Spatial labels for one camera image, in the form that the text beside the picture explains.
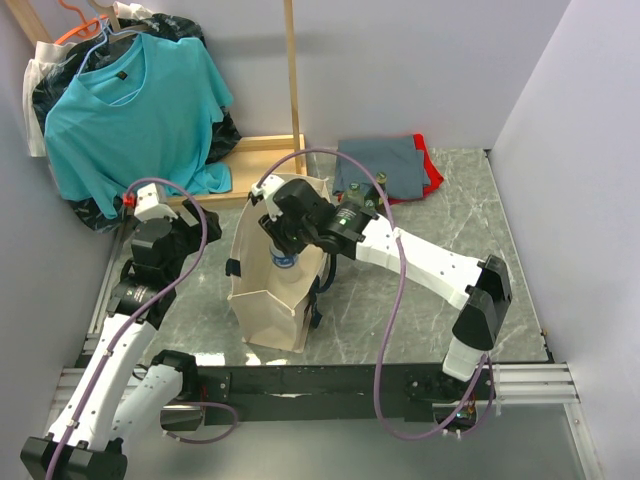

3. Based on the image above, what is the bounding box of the aluminium rail frame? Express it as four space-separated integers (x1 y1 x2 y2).
28 219 605 480

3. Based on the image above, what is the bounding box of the turquoise t-shirt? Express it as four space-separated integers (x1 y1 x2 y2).
44 34 233 218

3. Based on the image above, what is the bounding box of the dark patterned shirt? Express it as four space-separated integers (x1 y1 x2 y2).
31 13 243 234

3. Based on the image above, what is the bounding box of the green glass bottle yellow label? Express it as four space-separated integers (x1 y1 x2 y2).
373 171 388 206

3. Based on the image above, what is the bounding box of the clear bottle green cap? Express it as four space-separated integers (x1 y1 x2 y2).
344 182 364 207
364 199 377 212

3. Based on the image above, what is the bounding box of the grey folded garment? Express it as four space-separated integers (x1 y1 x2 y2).
338 135 431 200

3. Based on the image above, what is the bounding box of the wooden rack base tray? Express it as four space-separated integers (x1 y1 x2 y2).
195 134 305 211

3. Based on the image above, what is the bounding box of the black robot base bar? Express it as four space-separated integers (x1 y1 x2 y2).
160 363 471 432

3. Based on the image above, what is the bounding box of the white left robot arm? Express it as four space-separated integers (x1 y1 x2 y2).
20 202 222 479

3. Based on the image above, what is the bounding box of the wooden rack post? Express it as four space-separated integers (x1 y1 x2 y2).
5 0 53 45
283 0 302 153

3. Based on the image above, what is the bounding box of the white hanging garment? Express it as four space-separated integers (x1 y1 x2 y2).
23 32 135 158

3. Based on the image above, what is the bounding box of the light blue wire hanger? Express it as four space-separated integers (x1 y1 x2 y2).
74 20 113 83

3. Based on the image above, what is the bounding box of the clear bottle blue cap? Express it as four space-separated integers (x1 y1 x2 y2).
269 242 298 271

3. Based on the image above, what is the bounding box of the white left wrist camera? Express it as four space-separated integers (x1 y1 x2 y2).
123 183 178 222

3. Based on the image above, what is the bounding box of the orange clothes hanger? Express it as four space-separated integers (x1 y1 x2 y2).
55 0 107 45

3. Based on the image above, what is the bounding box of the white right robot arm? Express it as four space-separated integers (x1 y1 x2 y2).
250 175 512 398

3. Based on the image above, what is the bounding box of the beige canvas tote bag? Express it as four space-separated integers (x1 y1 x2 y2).
227 200 328 352

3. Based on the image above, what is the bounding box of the wooden clothes hanger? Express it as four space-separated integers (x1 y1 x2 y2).
86 0 147 43

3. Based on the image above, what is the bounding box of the wooden rack left post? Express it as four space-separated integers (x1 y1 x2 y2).
5 0 53 45

